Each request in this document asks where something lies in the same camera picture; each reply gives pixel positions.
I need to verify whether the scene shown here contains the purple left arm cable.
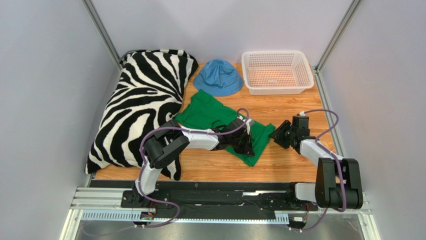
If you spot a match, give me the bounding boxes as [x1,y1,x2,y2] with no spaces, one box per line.
[137,107,251,229]

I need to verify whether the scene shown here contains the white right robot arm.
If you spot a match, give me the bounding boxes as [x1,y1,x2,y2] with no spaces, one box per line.
[269,114,364,211]

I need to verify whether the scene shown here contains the aluminium frame post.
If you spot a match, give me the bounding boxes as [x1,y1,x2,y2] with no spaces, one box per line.
[82,0,123,70]
[315,0,363,72]

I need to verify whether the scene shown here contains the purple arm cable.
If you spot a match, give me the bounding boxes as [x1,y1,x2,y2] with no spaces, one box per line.
[287,109,348,233]
[137,107,251,229]

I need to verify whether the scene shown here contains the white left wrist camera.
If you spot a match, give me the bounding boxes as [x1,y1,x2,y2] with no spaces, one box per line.
[237,115,256,130]

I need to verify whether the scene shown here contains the right aluminium frame post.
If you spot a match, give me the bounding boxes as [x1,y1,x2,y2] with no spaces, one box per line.
[315,0,363,72]

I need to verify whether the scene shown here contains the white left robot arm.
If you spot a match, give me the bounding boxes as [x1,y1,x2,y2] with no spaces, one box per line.
[132,116,255,203]

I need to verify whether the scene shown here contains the blue bucket hat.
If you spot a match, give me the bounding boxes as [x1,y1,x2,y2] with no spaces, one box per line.
[193,58,244,97]

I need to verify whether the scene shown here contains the left aluminium frame post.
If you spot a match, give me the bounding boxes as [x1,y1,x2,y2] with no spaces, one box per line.
[82,0,123,70]

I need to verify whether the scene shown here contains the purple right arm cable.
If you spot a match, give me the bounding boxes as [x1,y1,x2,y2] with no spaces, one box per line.
[287,109,348,233]

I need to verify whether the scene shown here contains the zebra striped pillow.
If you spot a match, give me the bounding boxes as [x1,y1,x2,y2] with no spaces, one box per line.
[84,49,199,175]

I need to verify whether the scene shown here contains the green t shirt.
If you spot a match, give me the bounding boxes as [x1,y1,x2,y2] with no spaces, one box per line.
[174,90,276,167]

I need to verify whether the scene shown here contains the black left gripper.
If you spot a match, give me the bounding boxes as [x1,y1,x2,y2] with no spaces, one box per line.
[229,131,255,157]

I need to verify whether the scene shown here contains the white plastic basket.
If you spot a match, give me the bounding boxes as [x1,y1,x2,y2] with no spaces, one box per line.
[241,50,315,96]

